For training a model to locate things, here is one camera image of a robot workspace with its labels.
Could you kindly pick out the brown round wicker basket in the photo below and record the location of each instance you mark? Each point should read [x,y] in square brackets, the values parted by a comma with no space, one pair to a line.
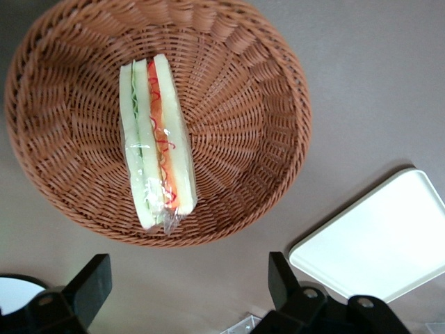
[243,139]

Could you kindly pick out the triangle sandwich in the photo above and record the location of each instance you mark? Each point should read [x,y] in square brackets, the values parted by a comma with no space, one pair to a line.
[167,139]

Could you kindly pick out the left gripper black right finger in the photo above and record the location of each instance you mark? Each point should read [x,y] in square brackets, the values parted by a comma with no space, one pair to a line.
[288,295]

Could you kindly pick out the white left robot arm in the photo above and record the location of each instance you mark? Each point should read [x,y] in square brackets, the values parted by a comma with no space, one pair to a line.
[17,295]

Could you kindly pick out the cream plastic tray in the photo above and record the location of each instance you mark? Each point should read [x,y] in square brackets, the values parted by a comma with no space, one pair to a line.
[375,243]

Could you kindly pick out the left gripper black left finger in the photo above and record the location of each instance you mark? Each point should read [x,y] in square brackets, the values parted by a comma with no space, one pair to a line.
[90,285]

